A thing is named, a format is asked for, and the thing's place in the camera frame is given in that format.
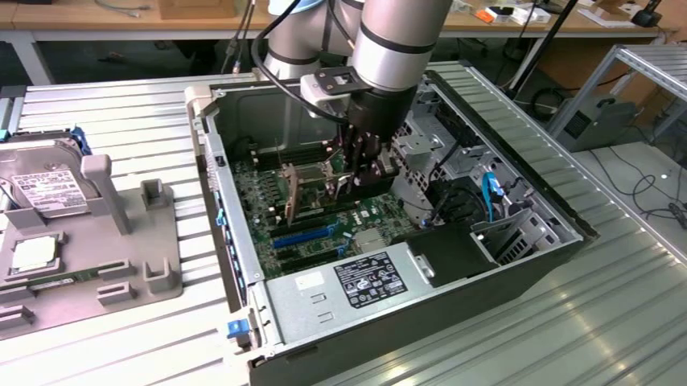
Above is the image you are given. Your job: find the silver CPU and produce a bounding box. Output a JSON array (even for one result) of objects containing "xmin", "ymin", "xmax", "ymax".
[{"xmin": 9, "ymin": 239, "xmax": 61, "ymax": 273}]

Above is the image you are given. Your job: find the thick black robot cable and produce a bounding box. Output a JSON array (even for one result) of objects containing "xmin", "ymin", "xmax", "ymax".
[{"xmin": 250, "ymin": 0, "xmax": 349, "ymax": 124}]

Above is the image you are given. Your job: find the cardboard box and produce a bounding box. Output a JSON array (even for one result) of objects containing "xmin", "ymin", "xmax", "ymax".
[{"xmin": 158, "ymin": 0, "xmax": 237, "ymax": 20}]

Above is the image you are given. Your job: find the green motherboard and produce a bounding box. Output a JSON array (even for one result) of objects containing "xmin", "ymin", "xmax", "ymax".
[{"xmin": 228, "ymin": 140, "xmax": 430, "ymax": 281}]

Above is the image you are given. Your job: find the white flat box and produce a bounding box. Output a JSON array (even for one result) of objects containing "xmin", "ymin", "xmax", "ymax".
[{"xmin": 508, "ymin": 7, "xmax": 552, "ymax": 25}]

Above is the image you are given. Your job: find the aluminium profile frame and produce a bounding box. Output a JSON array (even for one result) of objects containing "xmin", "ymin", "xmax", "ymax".
[{"xmin": 546, "ymin": 43, "xmax": 687, "ymax": 156}]

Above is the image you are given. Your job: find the green RAM stick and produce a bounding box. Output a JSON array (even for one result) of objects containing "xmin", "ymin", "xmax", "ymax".
[{"xmin": 0, "ymin": 262, "xmax": 129, "ymax": 291}]

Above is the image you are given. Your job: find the open PC case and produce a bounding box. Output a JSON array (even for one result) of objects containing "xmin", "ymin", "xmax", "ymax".
[{"xmin": 184, "ymin": 68, "xmax": 601, "ymax": 386}]

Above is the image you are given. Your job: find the black stand pole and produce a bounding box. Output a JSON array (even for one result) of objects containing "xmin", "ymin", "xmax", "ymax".
[{"xmin": 506, "ymin": 0, "xmax": 580, "ymax": 92}]

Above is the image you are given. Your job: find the silver chipset heatsink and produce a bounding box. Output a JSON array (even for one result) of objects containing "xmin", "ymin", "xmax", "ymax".
[{"xmin": 350, "ymin": 230, "xmax": 388, "ymax": 255}]

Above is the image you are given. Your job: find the blue case latch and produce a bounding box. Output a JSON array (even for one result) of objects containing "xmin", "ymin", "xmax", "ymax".
[{"xmin": 224, "ymin": 318, "xmax": 252, "ymax": 340}]

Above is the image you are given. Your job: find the white open carton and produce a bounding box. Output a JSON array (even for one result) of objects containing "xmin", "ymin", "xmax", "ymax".
[{"xmin": 576, "ymin": 6, "xmax": 637, "ymax": 29}]

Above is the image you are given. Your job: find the grey cabinet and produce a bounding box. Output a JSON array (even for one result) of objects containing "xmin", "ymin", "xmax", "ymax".
[{"xmin": 557, "ymin": 98, "xmax": 640, "ymax": 153}]

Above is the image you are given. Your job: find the blue expansion slot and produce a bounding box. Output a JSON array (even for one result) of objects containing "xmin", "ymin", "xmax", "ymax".
[{"xmin": 272, "ymin": 232, "xmax": 334, "ymax": 250}]

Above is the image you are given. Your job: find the blue wire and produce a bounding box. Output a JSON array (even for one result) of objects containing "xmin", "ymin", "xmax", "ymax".
[{"xmin": 480, "ymin": 171, "xmax": 504, "ymax": 224}]

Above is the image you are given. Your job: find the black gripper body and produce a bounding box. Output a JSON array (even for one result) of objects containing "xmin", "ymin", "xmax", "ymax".
[{"xmin": 345, "ymin": 78, "xmax": 418, "ymax": 142}]

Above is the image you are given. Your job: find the black desk gadget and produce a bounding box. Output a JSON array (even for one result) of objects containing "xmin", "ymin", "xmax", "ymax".
[{"xmin": 628, "ymin": 0, "xmax": 665, "ymax": 28}]

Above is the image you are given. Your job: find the black RAM slot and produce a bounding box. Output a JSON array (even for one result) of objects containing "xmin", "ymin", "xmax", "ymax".
[
  {"xmin": 249, "ymin": 140, "xmax": 329, "ymax": 156},
  {"xmin": 252, "ymin": 145, "xmax": 329, "ymax": 161},
  {"xmin": 277, "ymin": 207, "xmax": 354, "ymax": 227},
  {"xmin": 300, "ymin": 199, "xmax": 360, "ymax": 213},
  {"xmin": 256, "ymin": 154, "xmax": 322, "ymax": 170},
  {"xmin": 297, "ymin": 203, "xmax": 360, "ymax": 219},
  {"xmin": 254, "ymin": 150, "xmax": 329, "ymax": 166}
]

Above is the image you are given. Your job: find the black disk wire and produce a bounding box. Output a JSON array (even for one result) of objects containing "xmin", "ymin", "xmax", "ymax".
[{"xmin": 0, "ymin": 179, "xmax": 17, "ymax": 212}]

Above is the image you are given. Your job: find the orange white small box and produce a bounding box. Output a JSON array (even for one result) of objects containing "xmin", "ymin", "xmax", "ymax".
[{"xmin": 474, "ymin": 6, "xmax": 516, "ymax": 24}]

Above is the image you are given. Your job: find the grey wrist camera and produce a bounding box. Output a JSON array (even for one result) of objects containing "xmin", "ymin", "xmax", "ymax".
[{"xmin": 298, "ymin": 67, "xmax": 360, "ymax": 120}]

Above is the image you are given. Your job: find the graphics card with metal bracket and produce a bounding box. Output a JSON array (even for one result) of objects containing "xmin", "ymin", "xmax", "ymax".
[{"xmin": 277, "ymin": 160, "xmax": 401, "ymax": 230}]

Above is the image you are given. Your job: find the wooden desk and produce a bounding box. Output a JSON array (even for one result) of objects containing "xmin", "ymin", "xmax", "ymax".
[{"xmin": 0, "ymin": 0, "xmax": 678, "ymax": 86}]

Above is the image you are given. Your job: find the long black expansion slot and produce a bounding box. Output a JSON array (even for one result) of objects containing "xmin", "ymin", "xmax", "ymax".
[
  {"xmin": 277, "ymin": 247, "xmax": 344, "ymax": 269},
  {"xmin": 266, "ymin": 224, "xmax": 332, "ymax": 241}
]

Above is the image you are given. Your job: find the grey parts rack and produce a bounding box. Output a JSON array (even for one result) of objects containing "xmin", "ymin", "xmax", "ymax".
[{"xmin": 0, "ymin": 154, "xmax": 186, "ymax": 343}]

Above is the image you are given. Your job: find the black loose cable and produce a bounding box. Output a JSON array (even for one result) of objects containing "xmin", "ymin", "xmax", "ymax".
[{"xmin": 589, "ymin": 144, "xmax": 687, "ymax": 231}]

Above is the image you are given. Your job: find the black wire bundle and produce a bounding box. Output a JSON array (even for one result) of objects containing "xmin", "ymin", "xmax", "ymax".
[{"xmin": 425, "ymin": 179, "xmax": 490, "ymax": 228}]

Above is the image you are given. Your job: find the hard disk with blue rails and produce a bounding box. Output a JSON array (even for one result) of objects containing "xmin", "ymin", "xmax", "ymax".
[{"xmin": 0, "ymin": 125, "xmax": 102, "ymax": 221}]

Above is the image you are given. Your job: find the thin hanging cable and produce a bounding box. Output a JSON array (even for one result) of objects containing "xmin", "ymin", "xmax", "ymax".
[{"xmin": 228, "ymin": 0, "xmax": 256, "ymax": 76}]

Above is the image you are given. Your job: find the CPU socket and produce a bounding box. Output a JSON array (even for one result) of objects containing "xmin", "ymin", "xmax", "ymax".
[{"xmin": 288, "ymin": 160, "xmax": 344, "ymax": 190}]

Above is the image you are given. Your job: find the black plastic cover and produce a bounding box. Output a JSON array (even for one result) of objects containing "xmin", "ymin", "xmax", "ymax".
[{"xmin": 389, "ymin": 222, "xmax": 501, "ymax": 289}]

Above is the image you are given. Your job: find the metal disk bay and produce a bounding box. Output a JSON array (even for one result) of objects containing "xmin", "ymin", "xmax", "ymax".
[{"xmin": 469, "ymin": 207, "xmax": 562, "ymax": 269}]

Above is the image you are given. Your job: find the grey power supply unit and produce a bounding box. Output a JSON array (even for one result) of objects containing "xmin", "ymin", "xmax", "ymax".
[{"xmin": 261, "ymin": 243, "xmax": 437, "ymax": 349}]

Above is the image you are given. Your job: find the metal socket cover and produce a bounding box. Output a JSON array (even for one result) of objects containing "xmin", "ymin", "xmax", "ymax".
[{"xmin": 320, "ymin": 152, "xmax": 348, "ymax": 179}]

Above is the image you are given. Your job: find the silver perforated drive cage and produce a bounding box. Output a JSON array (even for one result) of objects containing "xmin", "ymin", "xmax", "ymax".
[{"xmin": 390, "ymin": 110, "xmax": 470, "ymax": 212}]

